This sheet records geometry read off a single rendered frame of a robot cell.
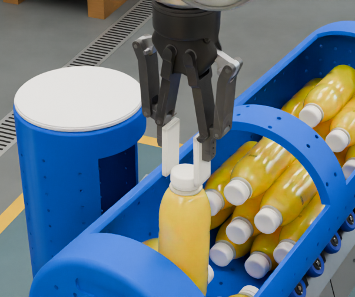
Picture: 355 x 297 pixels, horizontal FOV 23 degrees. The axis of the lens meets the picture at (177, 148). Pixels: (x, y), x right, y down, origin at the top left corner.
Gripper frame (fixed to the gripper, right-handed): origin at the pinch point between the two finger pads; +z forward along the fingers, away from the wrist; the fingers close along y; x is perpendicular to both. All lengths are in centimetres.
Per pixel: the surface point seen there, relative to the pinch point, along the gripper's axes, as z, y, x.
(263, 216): 25.1, 0.3, -24.1
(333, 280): 47, -7, -40
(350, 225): 40, -6, -48
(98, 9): 131, 222, -276
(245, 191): 21.9, 3.8, -24.4
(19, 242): 136, 130, -101
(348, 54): 20, 7, -76
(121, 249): 12.7, 5.6, 6.6
